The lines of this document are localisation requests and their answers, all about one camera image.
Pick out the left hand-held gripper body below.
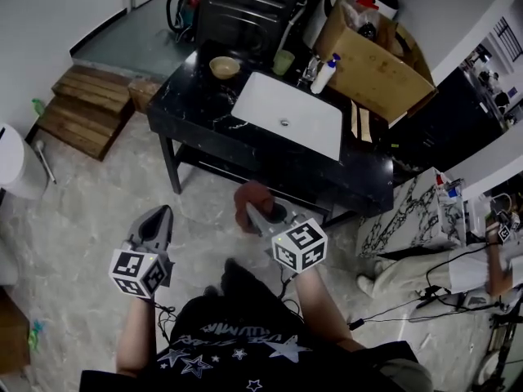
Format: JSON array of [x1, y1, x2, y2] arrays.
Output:
[[108, 234, 176, 300]]

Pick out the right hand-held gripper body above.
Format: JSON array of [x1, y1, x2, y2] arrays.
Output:
[[261, 214, 329, 275]]

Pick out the reddish brown cloth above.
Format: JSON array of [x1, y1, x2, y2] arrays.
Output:
[[233, 180, 275, 235]]

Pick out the beige bowl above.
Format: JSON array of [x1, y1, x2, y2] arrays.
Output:
[[208, 56, 241, 81]]

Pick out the person's left forearm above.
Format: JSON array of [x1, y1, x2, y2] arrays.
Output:
[[115, 295, 159, 377]]

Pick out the person's right forearm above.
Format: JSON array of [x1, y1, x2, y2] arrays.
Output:
[[293, 265, 367, 354]]

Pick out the white rectangular sink basin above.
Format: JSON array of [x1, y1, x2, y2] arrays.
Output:
[[230, 70, 344, 162]]

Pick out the white marble patterned block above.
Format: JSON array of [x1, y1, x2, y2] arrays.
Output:
[[355, 167, 467, 259]]

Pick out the cardboard strip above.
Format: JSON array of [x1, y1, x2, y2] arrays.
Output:
[[357, 106, 373, 143], [349, 99, 361, 140]]

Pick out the black marble vanity table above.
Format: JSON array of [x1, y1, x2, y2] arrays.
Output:
[[146, 38, 396, 220]]

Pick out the green plastic toy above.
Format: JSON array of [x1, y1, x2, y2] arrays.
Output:
[[26, 318, 47, 353]]

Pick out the black star print shirt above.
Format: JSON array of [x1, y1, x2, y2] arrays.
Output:
[[79, 294, 434, 392]]

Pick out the white toilet brush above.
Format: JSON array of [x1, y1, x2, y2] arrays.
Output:
[[34, 139, 58, 185]]

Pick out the wooden steps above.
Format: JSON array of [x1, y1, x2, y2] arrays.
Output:
[[37, 64, 136, 162]]

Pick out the small brown cardboard box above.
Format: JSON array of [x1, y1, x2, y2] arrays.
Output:
[[127, 77, 163, 114]]

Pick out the brown wooden cabinet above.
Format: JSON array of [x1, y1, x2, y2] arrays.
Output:
[[0, 287, 32, 372]]

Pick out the white toilet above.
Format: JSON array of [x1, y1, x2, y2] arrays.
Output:
[[0, 122, 51, 202]]

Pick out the white blue pump bottle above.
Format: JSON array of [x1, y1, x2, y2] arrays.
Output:
[[310, 52, 342, 95]]

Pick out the chrome faucet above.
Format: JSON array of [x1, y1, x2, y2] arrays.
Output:
[[297, 54, 322, 87]]

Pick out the green plastic cup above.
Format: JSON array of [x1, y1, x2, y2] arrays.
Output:
[[271, 49, 296, 76]]

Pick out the red blue white box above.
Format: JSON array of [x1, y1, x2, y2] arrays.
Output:
[[433, 170, 466, 200]]

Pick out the large cardboard box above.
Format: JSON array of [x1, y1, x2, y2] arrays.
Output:
[[312, 0, 439, 129]]

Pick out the black cabinet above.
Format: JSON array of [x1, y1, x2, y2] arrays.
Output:
[[390, 66, 506, 175]]

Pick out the black chair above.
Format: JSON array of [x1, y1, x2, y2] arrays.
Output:
[[165, 0, 203, 42]]

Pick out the black floor cable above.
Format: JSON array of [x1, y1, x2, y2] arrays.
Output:
[[346, 241, 507, 327]]

